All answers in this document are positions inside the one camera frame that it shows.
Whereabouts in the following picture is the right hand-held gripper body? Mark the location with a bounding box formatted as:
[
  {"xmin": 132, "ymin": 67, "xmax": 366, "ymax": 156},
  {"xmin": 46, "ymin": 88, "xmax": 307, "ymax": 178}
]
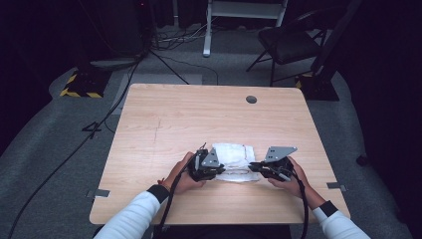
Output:
[{"xmin": 263, "ymin": 145, "xmax": 299, "ymax": 183}]

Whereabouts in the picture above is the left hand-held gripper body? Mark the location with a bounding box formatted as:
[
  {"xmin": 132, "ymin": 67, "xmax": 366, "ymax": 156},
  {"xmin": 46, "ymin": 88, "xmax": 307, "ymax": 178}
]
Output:
[{"xmin": 187, "ymin": 147, "xmax": 226, "ymax": 182}]

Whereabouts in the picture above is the white striped cloth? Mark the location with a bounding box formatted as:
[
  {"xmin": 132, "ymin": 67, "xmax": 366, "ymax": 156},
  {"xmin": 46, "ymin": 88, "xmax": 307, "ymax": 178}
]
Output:
[{"xmin": 211, "ymin": 142, "xmax": 262, "ymax": 183}]

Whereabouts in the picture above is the person's right hand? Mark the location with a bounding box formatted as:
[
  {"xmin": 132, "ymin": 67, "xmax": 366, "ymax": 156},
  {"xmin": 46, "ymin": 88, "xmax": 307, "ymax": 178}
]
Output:
[{"xmin": 267, "ymin": 155, "xmax": 314, "ymax": 200}]

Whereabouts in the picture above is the person's left hand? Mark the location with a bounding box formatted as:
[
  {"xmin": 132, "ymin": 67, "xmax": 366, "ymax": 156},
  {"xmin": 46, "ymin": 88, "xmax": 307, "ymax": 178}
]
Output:
[{"xmin": 161, "ymin": 151, "xmax": 207, "ymax": 195}]

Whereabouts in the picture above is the grey tape strip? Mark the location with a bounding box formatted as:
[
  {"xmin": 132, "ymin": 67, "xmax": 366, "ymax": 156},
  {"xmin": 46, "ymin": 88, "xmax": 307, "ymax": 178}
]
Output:
[
  {"xmin": 325, "ymin": 181, "xmax": 348, "ymax": 193},
  {"xmin": 86, "ymin": 188, "xmax": 110, "ymax": 199}
]

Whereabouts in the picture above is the black caster wheel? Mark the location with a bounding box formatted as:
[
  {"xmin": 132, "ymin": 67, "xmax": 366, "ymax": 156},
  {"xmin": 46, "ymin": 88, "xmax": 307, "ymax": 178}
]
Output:
[{"xmin": 355, "ymin": 152, "xmax": 370, "ymax": 167}]

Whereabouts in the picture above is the black stand with base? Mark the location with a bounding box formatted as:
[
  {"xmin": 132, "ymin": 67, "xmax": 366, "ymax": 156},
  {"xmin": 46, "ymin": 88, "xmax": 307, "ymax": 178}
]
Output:
[{"xmin": 295, "ymin": 0, "xmax": 363, "ymax": 102}]

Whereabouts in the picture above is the black folding chair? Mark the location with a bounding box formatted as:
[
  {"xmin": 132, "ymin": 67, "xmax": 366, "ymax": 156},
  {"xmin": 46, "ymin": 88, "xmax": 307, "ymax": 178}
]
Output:
[{"xmin": 246, "ymin": 8, "xmax": 334, "ymax": 88}]

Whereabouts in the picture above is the black yellow-striped stand base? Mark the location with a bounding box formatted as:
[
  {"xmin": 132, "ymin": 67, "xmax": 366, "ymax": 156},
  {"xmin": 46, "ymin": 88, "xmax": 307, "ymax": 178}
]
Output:
[{"xmin": 59, "ymin": 68, "xmax": 112, "ymax": 100}]

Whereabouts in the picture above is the dark equipment cabinet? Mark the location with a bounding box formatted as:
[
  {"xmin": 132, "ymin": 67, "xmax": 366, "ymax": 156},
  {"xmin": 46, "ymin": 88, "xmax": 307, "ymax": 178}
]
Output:
[{"xmin": 79, "ymin": 0, "xmax": 155, "ymax": 69}]

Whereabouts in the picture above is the right hand-held gripper cable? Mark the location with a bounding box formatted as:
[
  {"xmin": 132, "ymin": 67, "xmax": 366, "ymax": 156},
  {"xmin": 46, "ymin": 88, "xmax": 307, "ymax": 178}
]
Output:
[{"xmin": 288, "ymin": 168, "xmax": 311, "ymax": 239}]

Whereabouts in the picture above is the hand-held gripper cable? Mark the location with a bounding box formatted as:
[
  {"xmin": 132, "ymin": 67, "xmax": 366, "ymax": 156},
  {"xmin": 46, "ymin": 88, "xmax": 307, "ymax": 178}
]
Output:
[
  {"xmin": 153, "ymin": 163, "xmax": 200, "ymax": 239},
  {"xmin": 288, "ymin": 168, "xmax": 311, "ymax": 239}
]

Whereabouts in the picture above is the left hand-held gripper cable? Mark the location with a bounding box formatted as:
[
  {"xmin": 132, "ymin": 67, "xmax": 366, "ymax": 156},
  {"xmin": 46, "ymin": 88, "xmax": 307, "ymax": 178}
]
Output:
[{"xmin": 153, "ymin": 163, "xmax": 200, "ymax": 239}]

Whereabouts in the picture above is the thin black floor cable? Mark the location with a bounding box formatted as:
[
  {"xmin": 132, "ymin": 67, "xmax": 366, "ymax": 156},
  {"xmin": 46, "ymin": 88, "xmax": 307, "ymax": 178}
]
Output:
[{"xmin": 158, "ymin": 54, "xmax": 220, "ymax": 86}]

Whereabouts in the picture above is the long black floor cable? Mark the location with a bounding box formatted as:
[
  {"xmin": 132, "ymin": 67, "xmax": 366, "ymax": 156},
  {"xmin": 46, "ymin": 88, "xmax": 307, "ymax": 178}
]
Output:
[{"xmin": 7, "ymin": 56, "xmax": 144, "ymax": 239}]

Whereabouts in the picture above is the bundle of floor cables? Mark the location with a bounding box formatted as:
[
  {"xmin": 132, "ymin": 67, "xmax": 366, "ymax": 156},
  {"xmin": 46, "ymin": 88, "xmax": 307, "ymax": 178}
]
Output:
[{"xmin": 150, "ymin": 19, "xmax": 217, "ymax": 53}]

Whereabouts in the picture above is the white metal desk frame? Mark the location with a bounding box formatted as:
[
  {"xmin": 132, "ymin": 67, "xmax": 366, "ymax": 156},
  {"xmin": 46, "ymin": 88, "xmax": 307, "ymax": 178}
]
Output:
[{"xmin": 202, "ymin": 0, "xmax": 289, "ymax": 58}]

